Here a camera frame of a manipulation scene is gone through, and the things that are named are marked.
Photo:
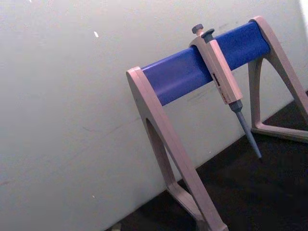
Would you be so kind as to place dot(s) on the cream pipette with grey tip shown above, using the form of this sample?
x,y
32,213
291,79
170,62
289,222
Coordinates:
x,y
222,74

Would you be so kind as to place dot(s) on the cream pipette stand blue bar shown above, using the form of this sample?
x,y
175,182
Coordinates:
x,y
178,77

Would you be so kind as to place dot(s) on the black table cloth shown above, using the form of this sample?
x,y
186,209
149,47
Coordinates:
x,y
252,187

